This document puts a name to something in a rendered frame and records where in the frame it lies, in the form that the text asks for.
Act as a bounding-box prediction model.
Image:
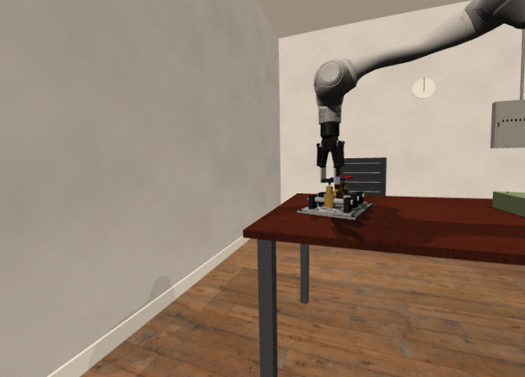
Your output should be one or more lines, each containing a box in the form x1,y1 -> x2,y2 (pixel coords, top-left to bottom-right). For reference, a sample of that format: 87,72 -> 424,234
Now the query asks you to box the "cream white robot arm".
314,0 -> 525,125

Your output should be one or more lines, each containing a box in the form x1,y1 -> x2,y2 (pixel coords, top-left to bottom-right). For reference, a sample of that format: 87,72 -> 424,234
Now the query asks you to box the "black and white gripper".
317,123 -> 345,184

